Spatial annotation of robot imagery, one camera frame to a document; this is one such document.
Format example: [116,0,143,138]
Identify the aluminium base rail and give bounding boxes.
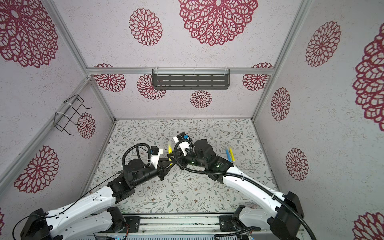
[74,212,305,240]

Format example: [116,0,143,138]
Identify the yellow highlighter pen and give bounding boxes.
[229,148,236,162]
[168,144,172,161]

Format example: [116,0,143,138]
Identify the black wire wall rack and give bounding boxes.
[53,94,91,136]

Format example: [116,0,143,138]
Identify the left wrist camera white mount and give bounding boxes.
[148,146,164,169]

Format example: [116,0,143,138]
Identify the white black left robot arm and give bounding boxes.
[20,158,173,240]

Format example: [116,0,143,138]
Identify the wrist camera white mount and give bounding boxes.
[148,146,164,169]
[173,132,193,156]

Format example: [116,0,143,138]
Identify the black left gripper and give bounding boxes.
[133,158,176,188]

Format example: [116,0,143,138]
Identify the blue highlighter pen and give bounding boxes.
[226,149,232,162]

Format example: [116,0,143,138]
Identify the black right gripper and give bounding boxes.
[168,147,209,171]

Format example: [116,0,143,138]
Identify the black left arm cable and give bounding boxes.
[11,143,152,240]

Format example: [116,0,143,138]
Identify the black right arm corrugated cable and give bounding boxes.
[173,139,317,240]

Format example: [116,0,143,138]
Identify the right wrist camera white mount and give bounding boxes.
[173,132,193,156]

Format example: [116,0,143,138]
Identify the dark grey wall shelf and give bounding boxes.
[152,69,231,90]

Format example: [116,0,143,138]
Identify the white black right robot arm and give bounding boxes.
[172,136,304,240]

